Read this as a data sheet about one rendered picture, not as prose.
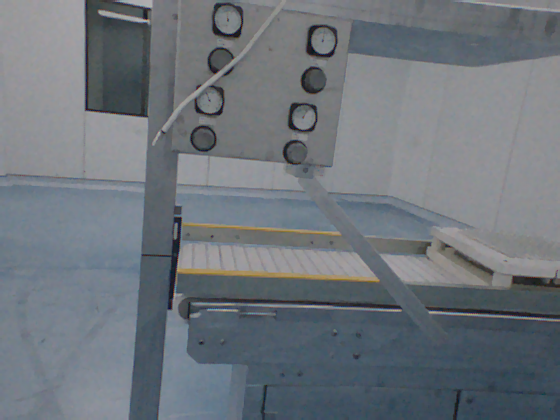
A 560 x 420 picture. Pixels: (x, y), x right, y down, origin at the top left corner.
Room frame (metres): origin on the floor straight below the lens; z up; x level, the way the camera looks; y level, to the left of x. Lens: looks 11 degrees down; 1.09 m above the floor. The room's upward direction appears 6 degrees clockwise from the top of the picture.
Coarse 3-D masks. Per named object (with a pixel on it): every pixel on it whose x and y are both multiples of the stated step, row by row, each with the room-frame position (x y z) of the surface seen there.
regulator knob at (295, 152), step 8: (296, 136) 0.64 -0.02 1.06; (304, 136) 0.64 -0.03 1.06; (288, 144) 0.63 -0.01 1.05; (296, 144) 0.63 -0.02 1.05; (304, 144) 0.64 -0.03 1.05; (288, 152) 0.62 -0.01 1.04; (296, 152) 0.61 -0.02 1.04; (304, 152) 0.62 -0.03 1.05; (288, 160) 0.63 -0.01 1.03; (296, 160) 0.61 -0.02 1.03
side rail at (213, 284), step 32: (192, 288) 0.65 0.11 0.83; (224, 288) 0.66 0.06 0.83; (256, 288) 0.66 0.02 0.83; (288, 288) 0.67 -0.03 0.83; (320, 288) 0.68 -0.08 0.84; (352, 288) 0.69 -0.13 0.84; (384, 288) 0.70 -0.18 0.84; (416, 288) 0.71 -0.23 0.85; (448, 288) 0.72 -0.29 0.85; (480, 288) 0.73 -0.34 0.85; (512, 288) 0.75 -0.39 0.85
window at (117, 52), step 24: (96, 0) 5.34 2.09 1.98; (96, 24) 5.34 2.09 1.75; (120, 24) 5.42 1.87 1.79; (144, 24) 5.50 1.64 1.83; (96, 48) 5.34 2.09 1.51; (120, 48) 5.42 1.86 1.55; (144, 48) 5.50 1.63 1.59; (96, 72) 5.34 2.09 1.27; (120, 72) 5.42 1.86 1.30; (144, 72) 5.50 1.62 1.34; (96, 96) 5.35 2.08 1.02; (120, 96) 5.42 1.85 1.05; (144, 96) 5.50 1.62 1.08
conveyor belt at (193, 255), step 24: (192, 264) 0.79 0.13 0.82; (216, 264) 0.80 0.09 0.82; (240, 264) 0.81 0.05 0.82; (264, 264) 0.83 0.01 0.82; (288, 264) 0.84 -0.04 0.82; (312, 264) 0.86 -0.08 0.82; (336, 264) 0.88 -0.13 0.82; (360, 264) 0.90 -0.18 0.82; (408, 264) 0.93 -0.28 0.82; (432, 264) 0.95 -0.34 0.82; (528, 312) 0.77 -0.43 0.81; (552, 312) 0.77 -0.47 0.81
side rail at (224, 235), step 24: (192, 240) 0.91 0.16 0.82; (216, 240) 0.92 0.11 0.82; (240, 240) 0.93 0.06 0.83; (264, 240) 0.94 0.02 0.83; (288, 240) 0.95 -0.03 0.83; (312, 240) 0.96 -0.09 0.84; (336, 240) 0.97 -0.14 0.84; (384, 240) 0.99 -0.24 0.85; (408, 240) 1.00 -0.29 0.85; (432, 240) 1.02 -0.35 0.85
